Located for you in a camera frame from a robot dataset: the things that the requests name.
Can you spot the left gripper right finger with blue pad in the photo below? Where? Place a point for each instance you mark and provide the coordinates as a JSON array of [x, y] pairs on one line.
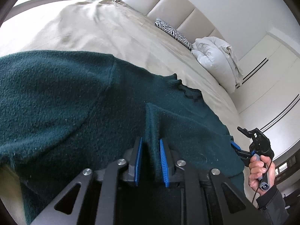
[[167, 163]]

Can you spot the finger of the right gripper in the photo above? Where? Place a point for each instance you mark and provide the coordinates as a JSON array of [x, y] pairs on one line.
[[245, 132]]

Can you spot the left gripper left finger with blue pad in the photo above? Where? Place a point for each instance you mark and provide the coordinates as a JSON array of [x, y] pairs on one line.
[[135, 162]]

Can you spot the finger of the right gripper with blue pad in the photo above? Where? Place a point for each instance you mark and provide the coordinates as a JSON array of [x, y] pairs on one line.
[[245, 156]]

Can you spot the dark green knitted sweater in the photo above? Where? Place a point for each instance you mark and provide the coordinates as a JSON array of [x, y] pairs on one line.
[[64, 111]]

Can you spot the right hand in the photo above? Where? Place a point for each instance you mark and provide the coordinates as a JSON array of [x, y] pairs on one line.
[[257, 169]]

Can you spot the white wardrobe doors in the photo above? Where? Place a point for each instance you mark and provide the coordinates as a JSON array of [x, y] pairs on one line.
[[268, 98]]

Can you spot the dark grey right sleeve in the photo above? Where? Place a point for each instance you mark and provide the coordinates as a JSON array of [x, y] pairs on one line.
[[272, 206]]

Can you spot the white folded duvet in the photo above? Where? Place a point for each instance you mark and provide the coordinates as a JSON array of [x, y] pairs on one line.
[[218, 58]]

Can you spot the zebra print pillow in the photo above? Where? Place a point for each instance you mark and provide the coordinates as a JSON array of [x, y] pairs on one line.
[[162, 25]]

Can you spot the beige bed cover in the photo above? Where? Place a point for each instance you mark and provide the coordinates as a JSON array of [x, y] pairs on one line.
[[108, 27]]

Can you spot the cream padded headboard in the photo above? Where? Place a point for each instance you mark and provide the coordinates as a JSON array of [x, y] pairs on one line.
[[182, 15]]

